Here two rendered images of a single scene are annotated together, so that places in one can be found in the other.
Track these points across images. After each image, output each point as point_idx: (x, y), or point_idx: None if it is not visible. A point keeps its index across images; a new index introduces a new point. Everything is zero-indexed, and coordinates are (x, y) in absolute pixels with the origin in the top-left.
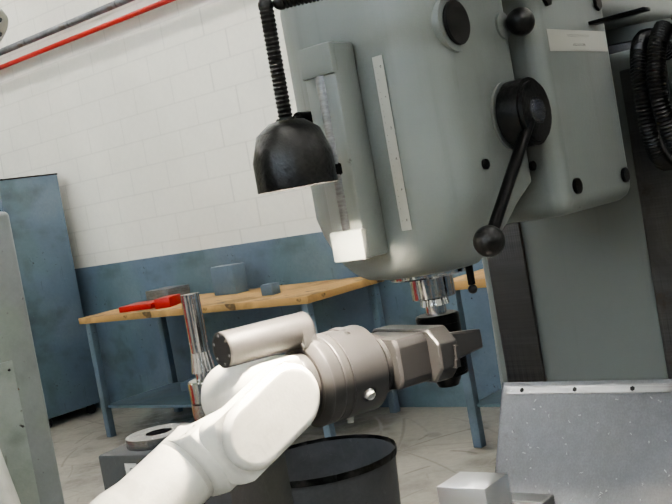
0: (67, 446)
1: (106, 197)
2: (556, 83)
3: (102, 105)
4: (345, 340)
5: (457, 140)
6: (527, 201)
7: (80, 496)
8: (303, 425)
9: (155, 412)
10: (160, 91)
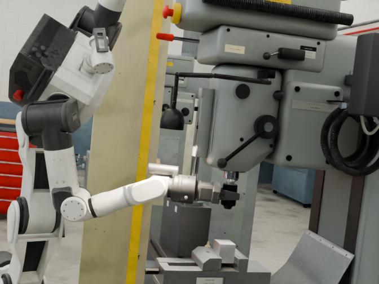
0: (305, 218)
1: None
2: (291, 119)
3: None
4: (185, 178)
5: (230, 129)
6: (273, 158)
7: (290, 239)
8: (155, 196)
9: None
10: None
